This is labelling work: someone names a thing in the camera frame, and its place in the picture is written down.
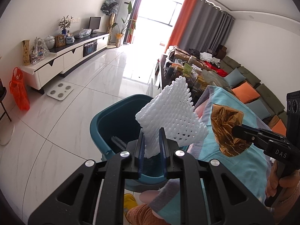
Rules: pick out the person's leg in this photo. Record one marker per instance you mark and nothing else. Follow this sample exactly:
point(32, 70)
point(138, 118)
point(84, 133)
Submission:
point(140, 215)

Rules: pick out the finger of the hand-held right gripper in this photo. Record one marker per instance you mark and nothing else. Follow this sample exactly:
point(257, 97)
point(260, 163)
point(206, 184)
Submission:
point(269, 136)
point(241, 133)

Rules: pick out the large teal cushion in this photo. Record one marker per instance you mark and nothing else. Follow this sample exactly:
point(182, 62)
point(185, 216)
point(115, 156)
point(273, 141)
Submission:
point(260, 109)

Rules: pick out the teal plastic bin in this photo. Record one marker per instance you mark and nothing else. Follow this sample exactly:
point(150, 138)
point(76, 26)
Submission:
point(105, 126)

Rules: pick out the green sectional sofa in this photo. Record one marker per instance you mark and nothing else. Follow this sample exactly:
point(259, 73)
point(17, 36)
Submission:
point(269, 93)

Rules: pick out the pile of clothes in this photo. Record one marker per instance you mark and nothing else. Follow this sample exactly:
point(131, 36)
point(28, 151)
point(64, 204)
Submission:
point(208, 59)

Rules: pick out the clear plastic display case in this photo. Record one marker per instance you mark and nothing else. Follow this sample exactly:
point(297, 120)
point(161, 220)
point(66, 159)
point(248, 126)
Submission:
point(39, 51)

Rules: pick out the white bathroom scale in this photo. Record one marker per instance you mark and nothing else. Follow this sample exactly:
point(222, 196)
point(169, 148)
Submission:
point(60, 91)

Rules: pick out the white standing air conditioner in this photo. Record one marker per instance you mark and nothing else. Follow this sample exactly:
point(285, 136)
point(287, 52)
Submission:
point(125, 7)

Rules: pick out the orange cushion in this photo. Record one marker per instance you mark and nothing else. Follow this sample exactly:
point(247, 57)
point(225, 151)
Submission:
point(246, 92)
point(279, 127)

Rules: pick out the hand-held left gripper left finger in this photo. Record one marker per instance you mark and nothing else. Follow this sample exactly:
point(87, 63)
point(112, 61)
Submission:
point(141, 154)

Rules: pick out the bonsai in blue vase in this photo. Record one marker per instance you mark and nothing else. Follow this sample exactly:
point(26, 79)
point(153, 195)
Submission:
point(64, 24)

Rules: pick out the floor fan with patterned cover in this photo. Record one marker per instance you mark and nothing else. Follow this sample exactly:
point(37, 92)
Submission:
point(109, 7)

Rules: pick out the person's right hand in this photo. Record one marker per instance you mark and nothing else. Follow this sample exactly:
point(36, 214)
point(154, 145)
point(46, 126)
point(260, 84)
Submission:
point(271, 185)

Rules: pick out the wide grey curtain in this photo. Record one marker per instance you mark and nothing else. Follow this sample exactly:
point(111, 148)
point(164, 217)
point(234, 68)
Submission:
point(208, 28)

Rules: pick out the torn brown gold wrapper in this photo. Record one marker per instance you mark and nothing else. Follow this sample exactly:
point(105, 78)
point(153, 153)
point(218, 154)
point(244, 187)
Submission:
point(225, 121)

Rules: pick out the black side stool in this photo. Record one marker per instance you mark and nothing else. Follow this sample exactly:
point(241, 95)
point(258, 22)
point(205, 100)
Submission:
point(3, 98)

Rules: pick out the small teal cushion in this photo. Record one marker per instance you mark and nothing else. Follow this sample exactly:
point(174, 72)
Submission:
point(235, 77)

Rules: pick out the white black TV cabinet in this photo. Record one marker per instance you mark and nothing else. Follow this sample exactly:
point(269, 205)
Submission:
point(70, 56)

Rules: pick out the white wall outlets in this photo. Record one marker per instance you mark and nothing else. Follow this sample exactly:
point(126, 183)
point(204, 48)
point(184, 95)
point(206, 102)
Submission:
point(76, 19)

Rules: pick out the black monitor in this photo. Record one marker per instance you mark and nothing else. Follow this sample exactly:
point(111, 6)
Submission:
point(95, 23)

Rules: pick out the tall yellow gift box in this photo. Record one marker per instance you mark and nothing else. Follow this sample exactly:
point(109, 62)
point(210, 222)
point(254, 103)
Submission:
point(26, 52)

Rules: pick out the narrow grey orange curtain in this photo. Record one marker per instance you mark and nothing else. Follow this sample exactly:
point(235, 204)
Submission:
point(136, 11)

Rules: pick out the white ceramic jar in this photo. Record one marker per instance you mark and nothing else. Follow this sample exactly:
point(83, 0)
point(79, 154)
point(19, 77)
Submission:
point(49, 42)

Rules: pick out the white foam fruit net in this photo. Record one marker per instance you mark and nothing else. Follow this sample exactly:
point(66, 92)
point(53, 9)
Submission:
point(173, 112)

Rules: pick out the blue white porcelain jar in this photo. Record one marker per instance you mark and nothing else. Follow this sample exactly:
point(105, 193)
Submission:
point(70, 39)

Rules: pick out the window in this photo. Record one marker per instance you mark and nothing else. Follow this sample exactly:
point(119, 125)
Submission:
point(159, 7)

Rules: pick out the clear plastic wrapped bundle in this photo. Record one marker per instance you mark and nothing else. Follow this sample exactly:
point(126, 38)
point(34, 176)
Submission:
point(82, 33)

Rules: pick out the brown picture frame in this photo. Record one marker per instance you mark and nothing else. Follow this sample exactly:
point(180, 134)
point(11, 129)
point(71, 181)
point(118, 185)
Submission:
point(60, 40)

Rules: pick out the teal grey printed blanket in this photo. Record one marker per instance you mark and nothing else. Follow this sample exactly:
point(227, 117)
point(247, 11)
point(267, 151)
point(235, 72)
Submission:
point(234, 168)

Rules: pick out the tall leafy potted plant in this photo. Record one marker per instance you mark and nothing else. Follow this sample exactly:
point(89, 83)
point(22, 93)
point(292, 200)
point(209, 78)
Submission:
point(121, 28)

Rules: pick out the yellow slipper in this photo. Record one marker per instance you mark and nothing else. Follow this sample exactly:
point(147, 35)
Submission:
point(130, 204)

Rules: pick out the cluttered dark coffee table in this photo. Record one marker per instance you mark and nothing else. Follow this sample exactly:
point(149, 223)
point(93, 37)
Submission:
point(178, 70)

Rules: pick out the orange mesh bag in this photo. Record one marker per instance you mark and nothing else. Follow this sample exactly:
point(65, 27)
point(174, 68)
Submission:
point(20, 91)

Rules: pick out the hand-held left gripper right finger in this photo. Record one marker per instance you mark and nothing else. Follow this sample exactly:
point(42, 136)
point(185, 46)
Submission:
point(161, 154)

